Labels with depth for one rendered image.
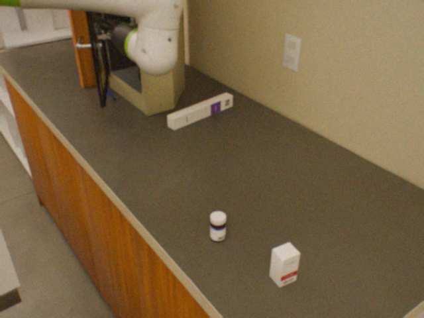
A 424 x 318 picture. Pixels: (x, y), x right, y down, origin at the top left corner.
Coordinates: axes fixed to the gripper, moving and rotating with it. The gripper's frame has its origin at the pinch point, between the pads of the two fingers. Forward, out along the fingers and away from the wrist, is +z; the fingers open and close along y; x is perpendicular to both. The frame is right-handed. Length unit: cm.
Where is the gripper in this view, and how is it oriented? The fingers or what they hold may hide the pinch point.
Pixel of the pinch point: (99, 22)
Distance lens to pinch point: 144.2
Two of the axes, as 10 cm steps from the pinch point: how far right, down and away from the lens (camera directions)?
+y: -8.1, 3.2, -4.9
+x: 0.0, 8.3, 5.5
